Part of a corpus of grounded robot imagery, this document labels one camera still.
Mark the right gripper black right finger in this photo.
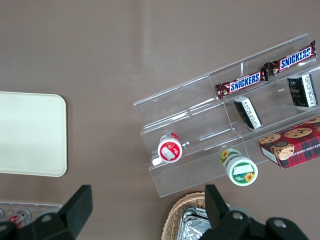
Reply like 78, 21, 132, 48
204, 184, 311, 240

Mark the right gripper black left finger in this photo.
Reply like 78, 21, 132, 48
0, 184, 94, 240

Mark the aluminium foil tray stack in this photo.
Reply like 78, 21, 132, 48
177, 205, 214, 240

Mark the light wicker basket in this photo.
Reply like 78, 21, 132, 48
161, 191, 231, 240

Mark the cream plastic tray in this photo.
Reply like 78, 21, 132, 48
0, 91, 68, 178

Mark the clear acrylic bottle rack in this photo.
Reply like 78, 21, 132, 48
0, 200, 64, 227

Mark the green lid yogurt cup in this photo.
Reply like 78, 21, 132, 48
219, 148, 259, 187

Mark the red cola bottle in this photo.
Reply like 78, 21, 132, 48
6, 209, 32, 224

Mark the red lid yogurt cup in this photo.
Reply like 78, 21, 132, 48
157, 132, 184, 164

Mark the clear acrylic stepped stand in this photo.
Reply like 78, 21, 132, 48
133, 72, 247, 199
207, 33, 320, 166

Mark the red tartan cookie box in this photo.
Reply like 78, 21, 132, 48
258, 116, 320, 170

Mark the black and white carton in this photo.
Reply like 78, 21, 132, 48
286, 72, 320, 109
233, 96, 264, 131

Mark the Snickers bar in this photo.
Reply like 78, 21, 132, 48
262, 39, 318, 77
215, 70, 270, 101

